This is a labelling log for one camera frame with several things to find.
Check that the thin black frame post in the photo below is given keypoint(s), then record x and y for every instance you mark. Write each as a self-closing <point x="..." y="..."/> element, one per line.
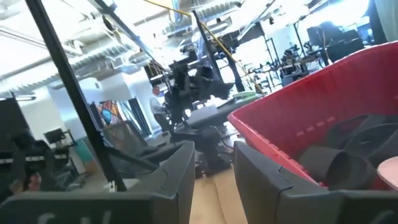
<point x="208" y="46"/>

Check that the red plastic bin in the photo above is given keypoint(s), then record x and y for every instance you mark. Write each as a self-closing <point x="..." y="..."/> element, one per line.
<point x="311" y="99"/>

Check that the black slide sandal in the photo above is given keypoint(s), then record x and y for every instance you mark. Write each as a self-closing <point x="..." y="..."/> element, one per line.
<point x="348" y="127"/>
<point x="342" y="171"/>
<point x="382" y="143"/>

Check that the colourful wall poster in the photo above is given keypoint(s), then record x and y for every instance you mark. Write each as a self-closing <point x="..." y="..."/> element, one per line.
<point x="107" y="113"/>

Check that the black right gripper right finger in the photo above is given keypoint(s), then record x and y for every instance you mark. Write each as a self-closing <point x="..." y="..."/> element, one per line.
<point x="273" y="202"/>

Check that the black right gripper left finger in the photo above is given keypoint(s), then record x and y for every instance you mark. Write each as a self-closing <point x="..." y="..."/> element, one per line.
<point x="155" y="205"/>

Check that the standing person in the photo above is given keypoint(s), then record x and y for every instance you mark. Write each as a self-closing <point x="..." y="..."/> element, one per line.
<point x="155" y="107"/>

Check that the small black monitor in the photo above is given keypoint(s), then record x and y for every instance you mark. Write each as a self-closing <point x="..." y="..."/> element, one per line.
<point x="54" y="136"/>

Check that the large black monitor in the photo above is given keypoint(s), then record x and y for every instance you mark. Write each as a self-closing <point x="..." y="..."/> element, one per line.
<point x="323" y="34"/>

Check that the pink slide sandal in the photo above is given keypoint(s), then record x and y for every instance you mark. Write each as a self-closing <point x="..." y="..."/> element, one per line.
<point x="390" y="172"/>

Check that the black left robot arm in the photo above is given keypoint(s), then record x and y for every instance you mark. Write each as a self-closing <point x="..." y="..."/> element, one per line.
<point x="186" y="90"/>

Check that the thick black frame post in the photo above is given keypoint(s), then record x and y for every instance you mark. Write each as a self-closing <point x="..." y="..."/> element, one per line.
<point x="71" y="84"/>

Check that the black desk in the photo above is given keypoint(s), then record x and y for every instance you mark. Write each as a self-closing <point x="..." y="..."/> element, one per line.
<point x="211" y="116"/>

